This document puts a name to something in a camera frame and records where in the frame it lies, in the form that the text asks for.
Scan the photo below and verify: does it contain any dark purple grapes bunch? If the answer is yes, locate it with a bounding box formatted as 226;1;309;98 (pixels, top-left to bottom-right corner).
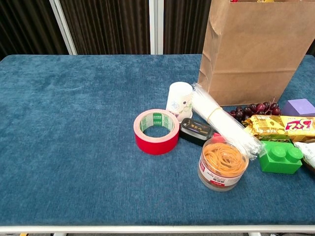
229;98;282;121

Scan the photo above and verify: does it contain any yellow cracker snack package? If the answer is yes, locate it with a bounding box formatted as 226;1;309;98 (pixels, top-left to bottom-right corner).
242;114;315;144

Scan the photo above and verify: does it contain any white wrapper packet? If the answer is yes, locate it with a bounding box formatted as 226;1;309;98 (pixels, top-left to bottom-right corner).
294;141;315;174

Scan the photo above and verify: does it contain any brown paper shopping bag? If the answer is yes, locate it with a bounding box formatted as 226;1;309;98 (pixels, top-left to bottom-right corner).
197;0;315;107

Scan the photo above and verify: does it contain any white printed paper cup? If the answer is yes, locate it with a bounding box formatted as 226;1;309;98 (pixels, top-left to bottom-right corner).
165;81;194;120

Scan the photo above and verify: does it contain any red tape roll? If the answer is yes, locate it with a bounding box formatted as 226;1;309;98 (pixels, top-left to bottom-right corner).
133;109;180;156

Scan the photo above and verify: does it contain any black rectangular tin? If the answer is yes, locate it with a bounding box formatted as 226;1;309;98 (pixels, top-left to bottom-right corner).
179;117;216;148

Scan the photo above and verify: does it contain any small red object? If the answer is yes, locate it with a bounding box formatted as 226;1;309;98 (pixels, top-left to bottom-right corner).
211;132;226;145

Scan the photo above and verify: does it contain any blue velvet tablecloth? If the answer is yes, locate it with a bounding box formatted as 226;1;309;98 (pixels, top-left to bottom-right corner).
0;54;315;227

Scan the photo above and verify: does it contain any clear tub of rubber bands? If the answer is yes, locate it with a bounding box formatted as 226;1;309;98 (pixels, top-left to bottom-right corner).
197;139;250;192

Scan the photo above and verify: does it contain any green toy brick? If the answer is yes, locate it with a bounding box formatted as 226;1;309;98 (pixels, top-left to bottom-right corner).
258;140;304;175

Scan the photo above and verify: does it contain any purple foam cube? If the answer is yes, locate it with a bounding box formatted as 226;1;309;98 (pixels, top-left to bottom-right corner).
281;98;315;118

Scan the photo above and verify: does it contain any white cable tie bundle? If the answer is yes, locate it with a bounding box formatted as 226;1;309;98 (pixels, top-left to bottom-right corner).
191;82;263;159

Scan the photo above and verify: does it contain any white frame post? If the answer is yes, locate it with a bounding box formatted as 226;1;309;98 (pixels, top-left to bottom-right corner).
48;0;78;56
148;0;165;55

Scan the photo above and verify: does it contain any white table frame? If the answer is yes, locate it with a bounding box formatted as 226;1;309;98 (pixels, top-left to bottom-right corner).
0;224;315;236

